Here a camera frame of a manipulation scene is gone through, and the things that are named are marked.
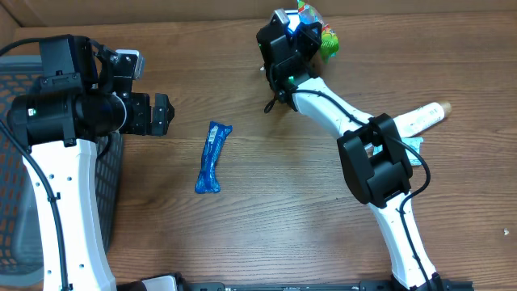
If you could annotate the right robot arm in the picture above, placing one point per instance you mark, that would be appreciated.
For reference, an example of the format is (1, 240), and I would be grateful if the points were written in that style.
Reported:
(373, 156)

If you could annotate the white tube with gold cap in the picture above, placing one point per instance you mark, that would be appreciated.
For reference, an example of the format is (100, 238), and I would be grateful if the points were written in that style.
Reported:
(413, 123)

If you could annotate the green Haribo gummy bag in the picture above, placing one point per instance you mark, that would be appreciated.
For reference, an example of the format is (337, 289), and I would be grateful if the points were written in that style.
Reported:
(330, 43)

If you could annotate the light teal snack packet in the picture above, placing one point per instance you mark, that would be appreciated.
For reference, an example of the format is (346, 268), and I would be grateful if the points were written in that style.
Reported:
(413, 142)

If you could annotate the blue snack bar wrapper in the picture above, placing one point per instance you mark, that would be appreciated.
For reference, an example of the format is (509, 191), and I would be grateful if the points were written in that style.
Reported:
(207, 181)

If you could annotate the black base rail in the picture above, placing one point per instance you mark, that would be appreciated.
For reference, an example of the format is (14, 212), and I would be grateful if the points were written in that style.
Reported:
(175, 281)

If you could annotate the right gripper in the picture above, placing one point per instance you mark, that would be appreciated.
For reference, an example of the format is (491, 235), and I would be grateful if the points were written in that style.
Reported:
(310, 40)

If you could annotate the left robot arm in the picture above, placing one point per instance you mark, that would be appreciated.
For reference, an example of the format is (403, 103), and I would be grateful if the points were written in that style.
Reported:
(85, 93)

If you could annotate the grey plastic shopping basket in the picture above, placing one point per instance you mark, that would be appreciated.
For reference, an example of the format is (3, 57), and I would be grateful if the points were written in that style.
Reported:
(22, 262)

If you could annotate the white barcode scanner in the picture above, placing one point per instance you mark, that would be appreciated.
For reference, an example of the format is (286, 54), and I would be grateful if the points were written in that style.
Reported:
(294, 21)

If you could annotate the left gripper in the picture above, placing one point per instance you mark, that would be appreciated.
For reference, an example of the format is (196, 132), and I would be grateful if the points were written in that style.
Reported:
(162, 111)

